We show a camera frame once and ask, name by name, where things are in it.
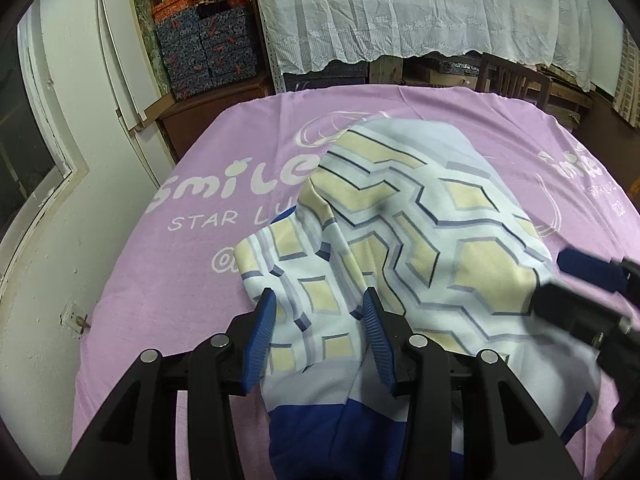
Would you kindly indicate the stack of patterned storage boxes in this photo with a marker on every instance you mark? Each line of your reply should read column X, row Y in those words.
column 206, row 44

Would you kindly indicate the blue red white hooded jacket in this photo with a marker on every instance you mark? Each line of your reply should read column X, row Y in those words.
column 410, row 209

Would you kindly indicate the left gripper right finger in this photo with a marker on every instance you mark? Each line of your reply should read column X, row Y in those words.
column 469, row 417

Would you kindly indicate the white boards leaning on wall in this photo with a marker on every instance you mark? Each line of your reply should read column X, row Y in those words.
column 128, row 66

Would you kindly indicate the white lace curtain cloth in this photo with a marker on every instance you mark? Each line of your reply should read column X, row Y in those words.
column 307, row 35

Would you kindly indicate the beige patterned window curtain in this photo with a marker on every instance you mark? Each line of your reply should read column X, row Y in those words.
column 626, row 97

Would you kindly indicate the wall power socket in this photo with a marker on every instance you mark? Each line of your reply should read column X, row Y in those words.
column 74, row 319

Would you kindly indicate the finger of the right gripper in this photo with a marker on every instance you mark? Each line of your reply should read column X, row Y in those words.
column 621, row 276
column 584, row 319

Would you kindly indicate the window with metal frame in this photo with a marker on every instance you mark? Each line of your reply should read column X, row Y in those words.
column 38, row 153

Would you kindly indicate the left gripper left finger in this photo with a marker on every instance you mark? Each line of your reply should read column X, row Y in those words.
column 133, row 435

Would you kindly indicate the brown wooden cabinet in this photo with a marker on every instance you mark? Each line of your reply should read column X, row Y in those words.
column 185, row 121

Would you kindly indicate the dark wooden chair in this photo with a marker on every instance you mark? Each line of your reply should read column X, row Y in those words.
column 511, row 80

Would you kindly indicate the pink printed bed sheet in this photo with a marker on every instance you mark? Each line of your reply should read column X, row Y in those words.
column 176, row 282

